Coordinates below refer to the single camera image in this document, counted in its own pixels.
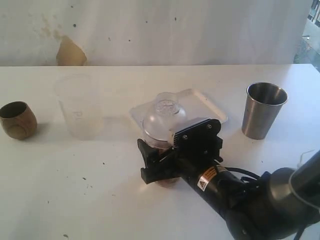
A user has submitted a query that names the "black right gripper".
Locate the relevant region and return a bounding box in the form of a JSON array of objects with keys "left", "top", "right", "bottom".
[{"left": 137, "top": 138, "right": 223, "bottom": 184}]

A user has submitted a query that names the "clear plastic shaker cup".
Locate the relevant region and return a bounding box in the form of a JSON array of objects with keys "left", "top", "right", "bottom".
[{"left": 143, "top": 133, "right": 180, "bottom": 188}]

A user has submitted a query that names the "clear dome shaker lid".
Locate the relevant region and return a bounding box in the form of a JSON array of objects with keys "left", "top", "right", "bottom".
[{"left": 142, "top": 92, "right": 187, "bottom": 148}]

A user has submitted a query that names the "stainless steel cup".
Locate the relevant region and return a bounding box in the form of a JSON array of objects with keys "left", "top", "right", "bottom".
[{"left": 241, "top": 82, "right": 288, "bottom": 140}]

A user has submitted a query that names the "brown wooden cup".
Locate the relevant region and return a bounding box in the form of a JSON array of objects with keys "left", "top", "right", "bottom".
[{"left": 0, "top": 101, "right": 38, "bottom": 140}]

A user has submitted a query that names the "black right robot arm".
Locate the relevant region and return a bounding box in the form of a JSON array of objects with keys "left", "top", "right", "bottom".
[{"left": 137, "top": 134, "right": 320, "bottom": 240}]

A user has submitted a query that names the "white rectangular tray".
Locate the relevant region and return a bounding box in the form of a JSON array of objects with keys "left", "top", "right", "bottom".
[{"left": 129, "top": 88, "right": 228, "bottom": 130}]

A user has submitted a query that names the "translucent white plastic cup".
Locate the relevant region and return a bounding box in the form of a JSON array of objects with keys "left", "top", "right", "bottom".
[{"left": 54, "top": 74, "right": 104, "bottom": 140}]

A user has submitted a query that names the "white zip tie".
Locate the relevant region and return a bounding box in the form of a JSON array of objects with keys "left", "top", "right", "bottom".
[{"left": 296, "top": 149, "right": 315, "bottom": 169}]

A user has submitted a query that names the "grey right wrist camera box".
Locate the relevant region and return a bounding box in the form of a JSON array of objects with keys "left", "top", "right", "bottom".
[{"left": 168, "top": 117, "right": 223, "bottom": 159}]

